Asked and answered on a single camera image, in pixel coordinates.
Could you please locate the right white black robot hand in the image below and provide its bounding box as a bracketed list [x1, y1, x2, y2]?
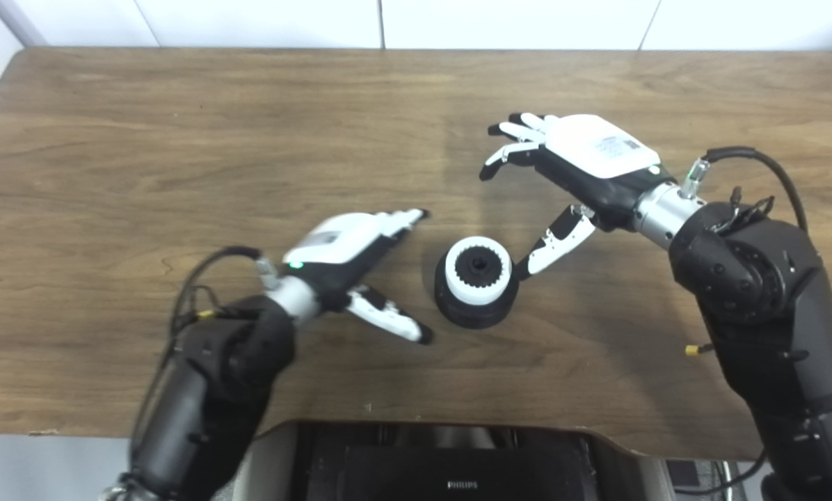
[479, 113, 674, 280]

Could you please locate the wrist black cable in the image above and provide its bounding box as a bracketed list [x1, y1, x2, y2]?
[171, 246, 279, 335]
[680, 146, 810, 234]

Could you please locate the arm thin wire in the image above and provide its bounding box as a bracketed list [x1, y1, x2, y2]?
[712, 186, 776, 234]
[173, 282, 223, 335]

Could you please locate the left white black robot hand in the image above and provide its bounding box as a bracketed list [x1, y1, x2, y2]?
[282, 208, 434, 346]

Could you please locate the round black stepped part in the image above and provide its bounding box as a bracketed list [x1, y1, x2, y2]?
[434, 240, 520, 330]

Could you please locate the thin black loose cable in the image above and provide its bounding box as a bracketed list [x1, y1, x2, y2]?
[673, 451, 769, 497]

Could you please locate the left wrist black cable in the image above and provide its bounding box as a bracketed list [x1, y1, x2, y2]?
[171, 246, 279, 335]

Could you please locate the white toothed ring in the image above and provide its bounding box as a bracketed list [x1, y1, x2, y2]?
[445, 237, 513, 306]

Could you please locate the right arm thin wire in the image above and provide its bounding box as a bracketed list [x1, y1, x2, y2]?
[712, 186, 776, 234]

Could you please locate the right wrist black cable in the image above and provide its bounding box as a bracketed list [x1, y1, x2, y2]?
[680, 146, 810, 234]

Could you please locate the black Philips device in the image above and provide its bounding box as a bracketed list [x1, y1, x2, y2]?
[298, 423, 601, 501]

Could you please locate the left arm thin wire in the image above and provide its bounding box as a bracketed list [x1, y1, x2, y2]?
[173, 282, 223, 335]

